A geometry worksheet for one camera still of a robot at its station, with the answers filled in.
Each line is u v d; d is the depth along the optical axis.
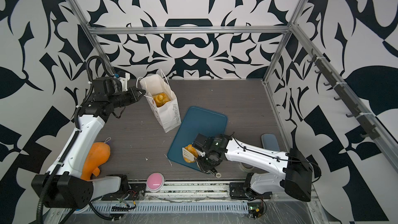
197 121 0.99
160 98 0.85
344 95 0.55
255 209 0.71
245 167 0.78
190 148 0.83
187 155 0.79
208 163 0.65
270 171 0.44
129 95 0.65
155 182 0.76
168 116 0.82
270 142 0.88
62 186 0.39
